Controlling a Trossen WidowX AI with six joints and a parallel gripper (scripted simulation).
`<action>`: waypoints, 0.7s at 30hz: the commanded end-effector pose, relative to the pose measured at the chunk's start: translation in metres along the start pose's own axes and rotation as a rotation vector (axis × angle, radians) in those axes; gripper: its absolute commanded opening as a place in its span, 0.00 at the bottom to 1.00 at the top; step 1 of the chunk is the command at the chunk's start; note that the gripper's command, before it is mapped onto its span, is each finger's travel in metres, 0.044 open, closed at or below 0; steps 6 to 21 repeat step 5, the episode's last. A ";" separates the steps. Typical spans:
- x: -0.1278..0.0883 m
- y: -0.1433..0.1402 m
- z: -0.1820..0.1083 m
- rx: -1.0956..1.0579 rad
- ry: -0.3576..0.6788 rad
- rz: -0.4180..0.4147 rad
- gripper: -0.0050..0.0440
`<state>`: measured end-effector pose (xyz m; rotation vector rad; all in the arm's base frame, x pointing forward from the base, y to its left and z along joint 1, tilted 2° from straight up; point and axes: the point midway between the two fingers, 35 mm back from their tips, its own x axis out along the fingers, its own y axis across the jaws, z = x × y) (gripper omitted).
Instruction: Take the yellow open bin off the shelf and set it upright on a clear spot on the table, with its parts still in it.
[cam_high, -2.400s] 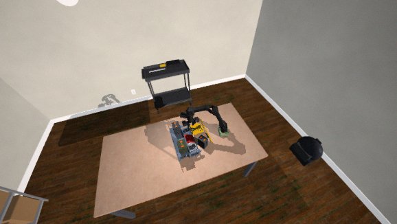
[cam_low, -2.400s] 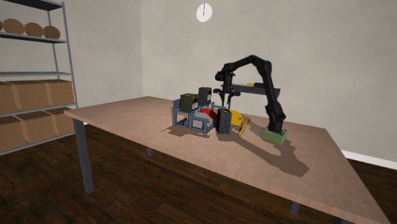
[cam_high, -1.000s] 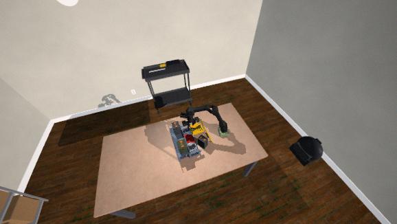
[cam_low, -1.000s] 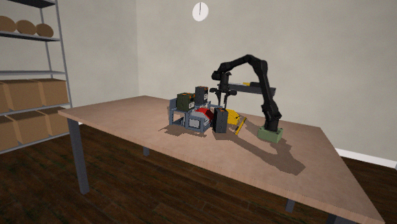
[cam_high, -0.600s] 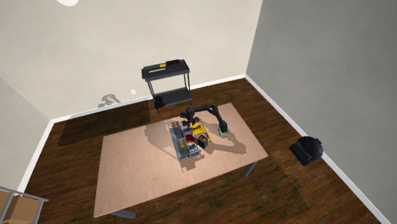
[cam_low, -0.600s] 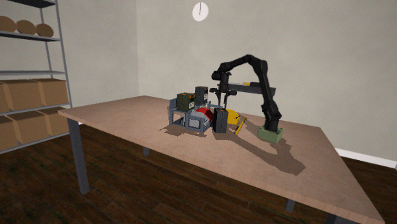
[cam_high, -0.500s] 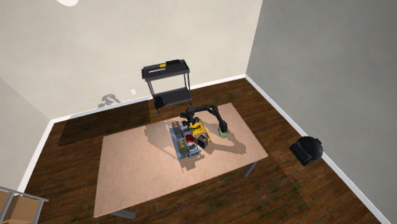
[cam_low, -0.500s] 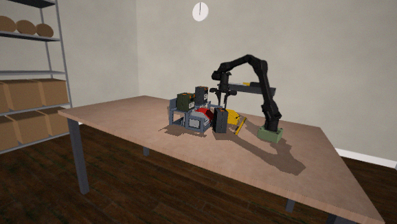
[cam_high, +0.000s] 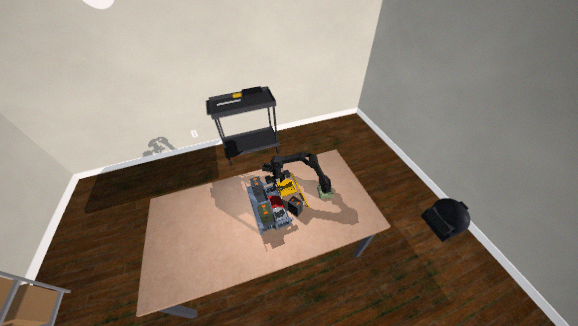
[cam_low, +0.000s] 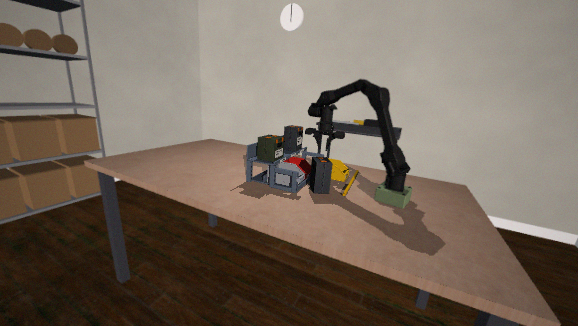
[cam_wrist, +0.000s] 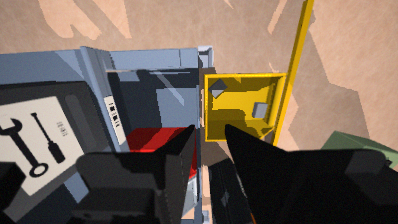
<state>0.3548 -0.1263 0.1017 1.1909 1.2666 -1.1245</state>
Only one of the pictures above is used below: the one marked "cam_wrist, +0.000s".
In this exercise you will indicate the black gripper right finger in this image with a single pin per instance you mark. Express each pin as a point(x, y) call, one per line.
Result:
point(272, 177)

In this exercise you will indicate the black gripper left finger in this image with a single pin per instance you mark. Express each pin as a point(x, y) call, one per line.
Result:
point(166, 170)

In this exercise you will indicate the red open bin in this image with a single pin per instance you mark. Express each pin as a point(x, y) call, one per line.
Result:
point(150, 139)

